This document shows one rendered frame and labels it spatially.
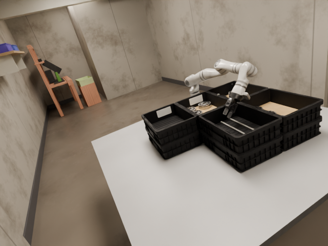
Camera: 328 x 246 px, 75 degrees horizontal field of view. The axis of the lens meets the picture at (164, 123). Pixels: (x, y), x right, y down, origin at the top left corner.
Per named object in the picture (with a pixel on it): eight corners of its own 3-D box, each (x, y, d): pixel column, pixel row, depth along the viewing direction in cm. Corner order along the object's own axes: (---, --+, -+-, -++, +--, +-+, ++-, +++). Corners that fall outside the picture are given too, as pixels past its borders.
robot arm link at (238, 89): (246, 95, 123) (251, 86, 123) (229, 90, 130) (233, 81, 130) (249, 100, 131) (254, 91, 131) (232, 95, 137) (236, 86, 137)
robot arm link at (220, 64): (238, 58, 137) (247, 65, 140) (217, 57, 161) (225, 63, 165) (230, 70, 138) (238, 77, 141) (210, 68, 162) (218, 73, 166)
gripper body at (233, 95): (233, 94, 137) (226, 107, 137) (229, 90, 130) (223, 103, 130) (244, 97, 133) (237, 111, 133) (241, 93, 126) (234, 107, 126)
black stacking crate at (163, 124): (145, 128, 175) (140, 115, 170) (177, 115, 181) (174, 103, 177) (161, 148, 139) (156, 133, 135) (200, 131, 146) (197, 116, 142)
